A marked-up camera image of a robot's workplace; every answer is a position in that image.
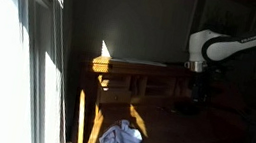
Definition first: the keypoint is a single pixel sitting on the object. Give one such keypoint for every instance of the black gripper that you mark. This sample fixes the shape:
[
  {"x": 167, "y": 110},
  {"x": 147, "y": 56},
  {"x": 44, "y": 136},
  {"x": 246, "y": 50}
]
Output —
[{"x": 201, "y": 87}]

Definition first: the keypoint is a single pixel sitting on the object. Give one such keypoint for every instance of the white paper on hutch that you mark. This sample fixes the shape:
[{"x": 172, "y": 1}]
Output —
[{"x": 138, "y": 62}]

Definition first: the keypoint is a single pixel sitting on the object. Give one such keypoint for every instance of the wooden desk hutch with drawers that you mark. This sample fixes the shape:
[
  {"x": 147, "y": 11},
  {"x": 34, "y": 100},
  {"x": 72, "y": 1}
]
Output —
[{"x": 122, "y": 82}]

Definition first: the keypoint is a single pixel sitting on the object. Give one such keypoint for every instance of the crumpled light blue cloth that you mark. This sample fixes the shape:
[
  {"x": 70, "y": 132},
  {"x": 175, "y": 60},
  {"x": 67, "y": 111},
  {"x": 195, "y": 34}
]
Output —
[{"x": 121, "y": 132}]

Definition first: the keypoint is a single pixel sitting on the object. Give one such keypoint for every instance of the window frame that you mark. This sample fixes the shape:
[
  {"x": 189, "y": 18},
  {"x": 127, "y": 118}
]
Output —
[{"x": 32, "y": 58}]

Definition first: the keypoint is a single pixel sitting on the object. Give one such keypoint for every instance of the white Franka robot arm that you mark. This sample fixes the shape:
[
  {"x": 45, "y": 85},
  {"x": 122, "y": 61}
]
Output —
[{"x": 208, "y": 49}]

